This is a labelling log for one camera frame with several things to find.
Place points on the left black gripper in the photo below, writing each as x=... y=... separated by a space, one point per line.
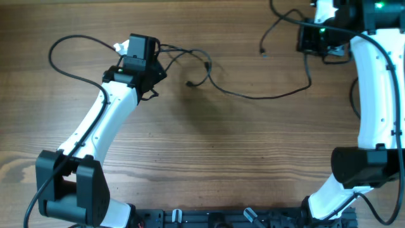
x=161 y=73

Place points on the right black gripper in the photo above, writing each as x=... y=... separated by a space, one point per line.
x=304 y=43

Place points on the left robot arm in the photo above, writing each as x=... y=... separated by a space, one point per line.
x=71 y=185

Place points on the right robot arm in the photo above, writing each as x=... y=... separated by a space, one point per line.
x=374 y=31

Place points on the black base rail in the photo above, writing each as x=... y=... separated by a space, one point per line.
x=248 y=218

